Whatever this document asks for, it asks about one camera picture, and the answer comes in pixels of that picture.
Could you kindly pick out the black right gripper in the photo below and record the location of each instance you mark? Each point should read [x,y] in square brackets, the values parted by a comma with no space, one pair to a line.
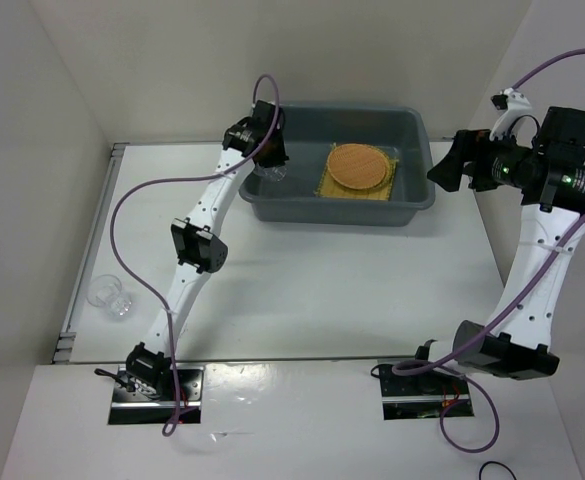
[473,145]

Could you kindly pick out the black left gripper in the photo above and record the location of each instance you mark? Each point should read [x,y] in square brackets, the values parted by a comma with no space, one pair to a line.
[279,157]

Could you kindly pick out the clear glass cup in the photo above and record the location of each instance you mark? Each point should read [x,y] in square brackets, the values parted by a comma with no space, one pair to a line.
[106,292]
[270,174]

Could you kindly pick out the square bamboo mat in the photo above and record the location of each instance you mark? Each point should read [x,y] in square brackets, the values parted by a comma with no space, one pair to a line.
[328,188]

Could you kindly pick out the orange round woven tray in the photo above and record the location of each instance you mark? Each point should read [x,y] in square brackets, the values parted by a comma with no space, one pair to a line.
[358,166]

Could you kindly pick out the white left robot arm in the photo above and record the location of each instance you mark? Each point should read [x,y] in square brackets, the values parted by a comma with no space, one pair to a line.
[255,141]

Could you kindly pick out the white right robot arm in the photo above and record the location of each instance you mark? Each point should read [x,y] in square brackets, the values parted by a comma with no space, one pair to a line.
[550,175]

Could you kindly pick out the grey plastic bin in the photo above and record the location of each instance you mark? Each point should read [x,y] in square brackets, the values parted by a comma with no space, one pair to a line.
[311,130]

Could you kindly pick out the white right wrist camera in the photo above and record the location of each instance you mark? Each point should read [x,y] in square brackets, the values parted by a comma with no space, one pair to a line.
[512,106]

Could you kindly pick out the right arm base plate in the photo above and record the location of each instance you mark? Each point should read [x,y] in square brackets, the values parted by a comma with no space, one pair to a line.
[423,396]

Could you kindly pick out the aluminium table edge rail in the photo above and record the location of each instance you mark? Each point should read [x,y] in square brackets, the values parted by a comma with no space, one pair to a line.
[66,339]

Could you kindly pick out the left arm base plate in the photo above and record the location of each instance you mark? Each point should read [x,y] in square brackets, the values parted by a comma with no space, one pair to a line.
[132,403]

